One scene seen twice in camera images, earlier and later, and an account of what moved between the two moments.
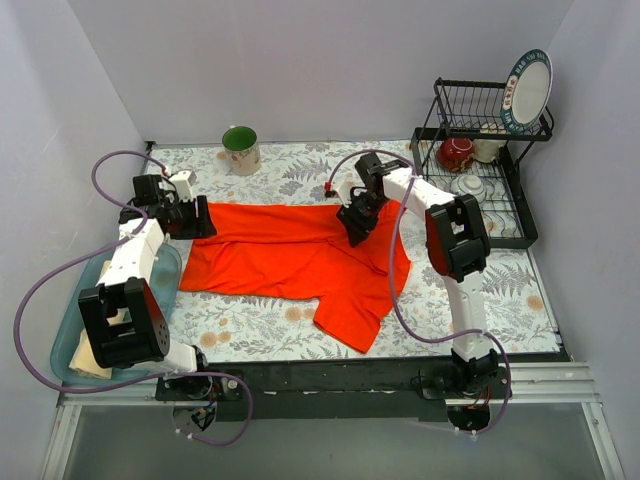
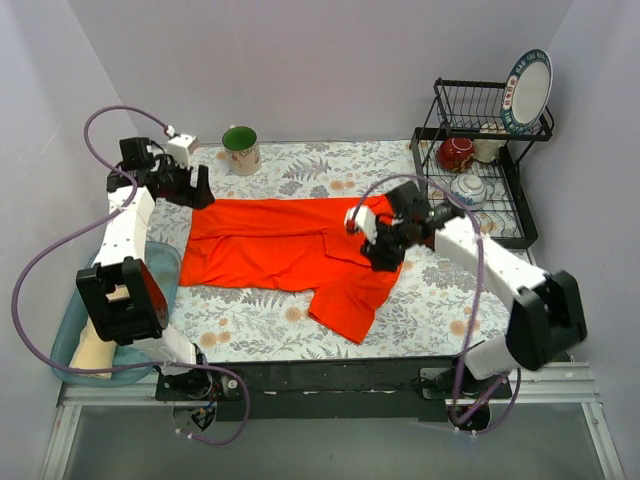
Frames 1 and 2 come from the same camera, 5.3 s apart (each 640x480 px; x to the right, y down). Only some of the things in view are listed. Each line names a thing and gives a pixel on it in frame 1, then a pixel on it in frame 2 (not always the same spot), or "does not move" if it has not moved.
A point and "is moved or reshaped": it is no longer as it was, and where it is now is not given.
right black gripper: [358, 215] → [388, 245]
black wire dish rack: [469, 151] does not move
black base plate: [393, 392] does not move
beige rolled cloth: [86, 360] does not move
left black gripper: [201, 216] → [185, 185]
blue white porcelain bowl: [469, 184] does not move
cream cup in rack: [487, 150] does not move
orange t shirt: [303, 252] is moved or reshaped
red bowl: [456, 154] does not move
